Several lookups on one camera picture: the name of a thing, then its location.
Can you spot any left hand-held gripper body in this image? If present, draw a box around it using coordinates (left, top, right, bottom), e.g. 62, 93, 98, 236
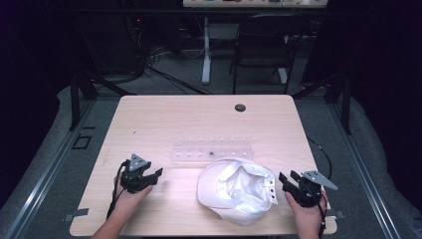
119, 153, 154, 195

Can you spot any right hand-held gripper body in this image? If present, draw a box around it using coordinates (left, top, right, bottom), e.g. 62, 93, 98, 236
292, 169, 339, 208

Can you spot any white cap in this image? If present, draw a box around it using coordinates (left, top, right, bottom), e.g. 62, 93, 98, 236
196, 156, 279, 227

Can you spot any person's left hand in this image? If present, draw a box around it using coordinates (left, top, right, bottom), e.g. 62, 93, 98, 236
113, 175, 154, 217

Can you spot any person's right hand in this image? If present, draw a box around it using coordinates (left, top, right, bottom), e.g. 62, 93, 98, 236
284, 191, 330, 239

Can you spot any clear acrylic rack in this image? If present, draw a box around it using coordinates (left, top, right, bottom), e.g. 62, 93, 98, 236
170, 133, 256, 164

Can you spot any black metal stand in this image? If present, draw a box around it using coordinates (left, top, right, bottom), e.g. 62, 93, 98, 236
67, 66, 137, 132
291, 68, 352, 135

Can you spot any white desk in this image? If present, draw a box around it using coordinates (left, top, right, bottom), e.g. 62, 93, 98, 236
182, 0, 330, 86

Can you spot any black chair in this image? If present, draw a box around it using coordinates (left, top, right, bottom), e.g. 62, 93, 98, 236
228, 13, 311, 96

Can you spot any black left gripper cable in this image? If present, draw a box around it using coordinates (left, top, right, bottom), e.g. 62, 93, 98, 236
105, 159, 131, 221

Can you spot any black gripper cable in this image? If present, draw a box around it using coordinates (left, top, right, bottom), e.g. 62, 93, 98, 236
306, 136, 333, 239
105, 159, 131, 221

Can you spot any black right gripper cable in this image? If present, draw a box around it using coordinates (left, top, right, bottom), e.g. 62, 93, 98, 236
306, 136, 333, 239

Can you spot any aluminium floor rail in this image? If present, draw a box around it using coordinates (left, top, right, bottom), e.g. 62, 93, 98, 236
326, 99, 403, 239
0, 99, 98, 239

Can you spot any bundle of black floor cables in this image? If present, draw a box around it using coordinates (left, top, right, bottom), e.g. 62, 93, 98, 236
123, 16, 213, 96

